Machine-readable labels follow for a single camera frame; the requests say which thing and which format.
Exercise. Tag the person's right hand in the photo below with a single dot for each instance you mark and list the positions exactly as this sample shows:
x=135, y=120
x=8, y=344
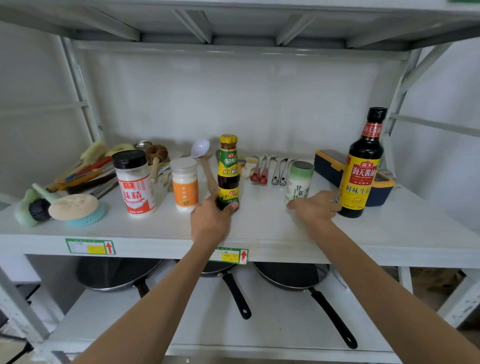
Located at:
x=317, y=212

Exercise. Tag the person's left hand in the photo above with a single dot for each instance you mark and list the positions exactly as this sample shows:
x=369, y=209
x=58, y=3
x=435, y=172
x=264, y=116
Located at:
x=208, y=225

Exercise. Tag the person's right thumb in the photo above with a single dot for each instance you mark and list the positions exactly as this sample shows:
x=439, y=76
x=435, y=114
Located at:
x=295, y=207

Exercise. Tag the person's left thumb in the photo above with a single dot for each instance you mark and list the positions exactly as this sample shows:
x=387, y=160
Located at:
x=231, y=206

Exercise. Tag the green white round canister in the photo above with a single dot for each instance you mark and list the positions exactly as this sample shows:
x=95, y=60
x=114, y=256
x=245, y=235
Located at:
x=300, y=178

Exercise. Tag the dark sauce bottle yellow cap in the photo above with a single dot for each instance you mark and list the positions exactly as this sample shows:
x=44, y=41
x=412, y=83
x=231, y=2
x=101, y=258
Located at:
x=228, y=168

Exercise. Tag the person's right forearm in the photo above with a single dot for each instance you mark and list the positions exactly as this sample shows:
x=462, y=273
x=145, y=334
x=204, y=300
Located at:
x=390, y=296

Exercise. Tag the person's left forearm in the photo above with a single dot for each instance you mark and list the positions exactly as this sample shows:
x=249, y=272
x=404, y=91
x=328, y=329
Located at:
x=157, y=300

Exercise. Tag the white metal shelf rack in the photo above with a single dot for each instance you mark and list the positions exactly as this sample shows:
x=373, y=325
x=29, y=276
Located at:
x=262, y=232

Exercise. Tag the pale bristle pastry brush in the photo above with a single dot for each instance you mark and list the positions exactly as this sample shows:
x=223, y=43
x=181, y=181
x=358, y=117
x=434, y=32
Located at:
x=248, y=167

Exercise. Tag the green-framed shelf label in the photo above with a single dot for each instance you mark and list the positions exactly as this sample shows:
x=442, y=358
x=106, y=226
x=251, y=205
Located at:
x=90, y=246
x=229, y=255

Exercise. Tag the white jar orange label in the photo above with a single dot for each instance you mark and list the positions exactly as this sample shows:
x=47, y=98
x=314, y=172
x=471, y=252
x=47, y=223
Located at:
x=184, y=185

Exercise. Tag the navy box yellow trim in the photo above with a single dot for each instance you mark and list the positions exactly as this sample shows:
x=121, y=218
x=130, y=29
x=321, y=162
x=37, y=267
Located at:
x=329, y=165

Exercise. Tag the white plastic spoon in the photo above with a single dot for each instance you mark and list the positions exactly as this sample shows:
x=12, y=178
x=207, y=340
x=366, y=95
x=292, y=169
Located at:
x=200, y=147

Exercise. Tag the large dark soy sauce bottle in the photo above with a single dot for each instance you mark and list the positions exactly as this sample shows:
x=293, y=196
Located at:
x=362, y=168

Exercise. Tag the round wooden dish brush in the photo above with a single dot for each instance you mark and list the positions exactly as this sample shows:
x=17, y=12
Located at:
x=156, y=153

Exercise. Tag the white shaker black lid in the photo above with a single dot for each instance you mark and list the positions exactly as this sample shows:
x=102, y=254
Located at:
x=135, y=183

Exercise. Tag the metal ladle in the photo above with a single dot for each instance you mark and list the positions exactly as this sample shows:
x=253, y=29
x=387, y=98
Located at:
x=143, y=144

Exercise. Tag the pale yellow sponge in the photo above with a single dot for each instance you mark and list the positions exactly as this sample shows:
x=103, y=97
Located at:
x=120, y=149

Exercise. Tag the metal tongs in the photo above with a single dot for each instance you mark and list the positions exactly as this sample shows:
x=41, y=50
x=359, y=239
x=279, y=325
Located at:
x=107, y=187

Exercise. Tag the teal round scrubber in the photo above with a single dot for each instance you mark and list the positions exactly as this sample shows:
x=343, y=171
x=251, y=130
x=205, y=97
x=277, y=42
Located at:
x=92, y=218

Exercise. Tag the yellow sponge brush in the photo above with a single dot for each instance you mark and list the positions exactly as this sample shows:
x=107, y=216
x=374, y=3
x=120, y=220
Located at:
x=93, y=152

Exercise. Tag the beige round scrubber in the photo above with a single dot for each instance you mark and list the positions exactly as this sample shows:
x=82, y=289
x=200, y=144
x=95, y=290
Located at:
x=73, y=206

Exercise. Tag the green brush black bristles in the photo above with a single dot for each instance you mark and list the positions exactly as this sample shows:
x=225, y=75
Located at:
x=26, y=210

